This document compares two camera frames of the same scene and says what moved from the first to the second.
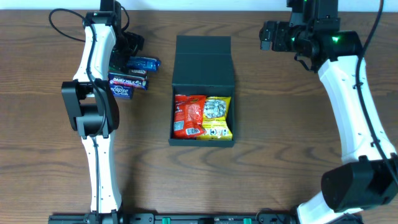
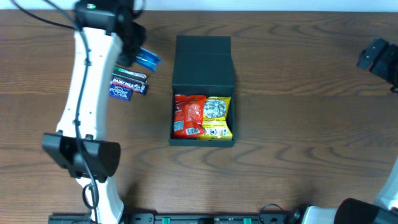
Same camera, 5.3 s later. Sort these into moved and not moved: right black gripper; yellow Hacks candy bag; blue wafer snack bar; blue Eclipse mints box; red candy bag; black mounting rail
Moved: right black gripper; blue wafer snack bar
Not moved: blue Eclipse mints box; yellow Hacks candy bag; black mounting rail; red candy bag
